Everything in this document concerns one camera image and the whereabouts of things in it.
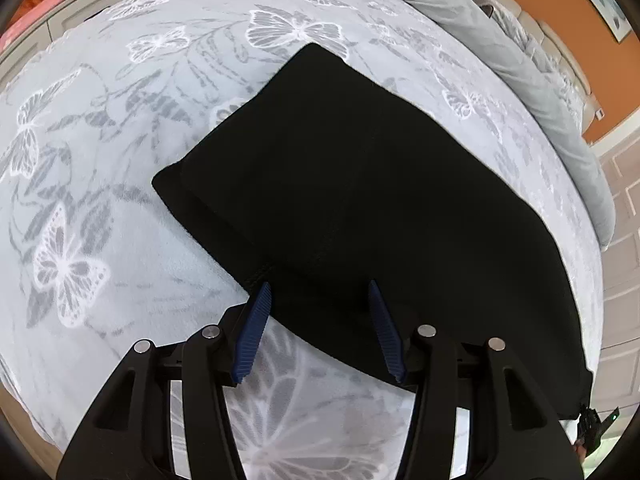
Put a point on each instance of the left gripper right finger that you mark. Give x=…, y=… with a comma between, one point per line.
x=514, y=432

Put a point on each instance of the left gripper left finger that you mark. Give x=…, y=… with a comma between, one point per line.
x=125, y=433

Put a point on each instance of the black pants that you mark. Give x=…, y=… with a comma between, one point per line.
x=363, y=215

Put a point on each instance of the white wardrobe doors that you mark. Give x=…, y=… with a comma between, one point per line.
x=617, y=382

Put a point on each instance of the butterfly pattern bed cover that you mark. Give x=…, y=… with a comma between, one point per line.
x=91, y=260

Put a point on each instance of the grey folded duvet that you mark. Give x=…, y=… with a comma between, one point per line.
x=464, y=20

